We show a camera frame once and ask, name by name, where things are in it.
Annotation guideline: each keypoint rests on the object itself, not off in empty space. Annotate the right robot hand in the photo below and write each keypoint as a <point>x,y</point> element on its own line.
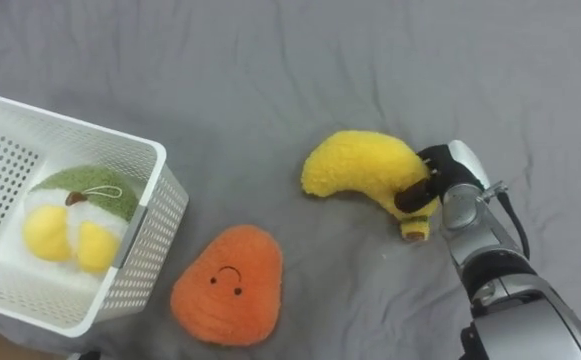
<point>447,170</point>

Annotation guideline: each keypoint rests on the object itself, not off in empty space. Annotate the yellow banana soft toy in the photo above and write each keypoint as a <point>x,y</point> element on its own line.
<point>365,167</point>

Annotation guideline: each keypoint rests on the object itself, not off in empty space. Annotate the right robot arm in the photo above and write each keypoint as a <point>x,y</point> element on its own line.
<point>500,280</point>

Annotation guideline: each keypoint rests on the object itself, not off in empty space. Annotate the grey bed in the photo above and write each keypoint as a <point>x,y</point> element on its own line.
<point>290,100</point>

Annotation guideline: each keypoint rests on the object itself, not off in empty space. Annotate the orange smiling soft toy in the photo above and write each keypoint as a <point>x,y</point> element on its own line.
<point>230,287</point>

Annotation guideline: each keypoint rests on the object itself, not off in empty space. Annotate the green white yellow soft toy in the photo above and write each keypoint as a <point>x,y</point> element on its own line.
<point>77,217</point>

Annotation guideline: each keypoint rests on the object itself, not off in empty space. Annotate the white perforated plastic basket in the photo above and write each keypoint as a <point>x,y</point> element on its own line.
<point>45,200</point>

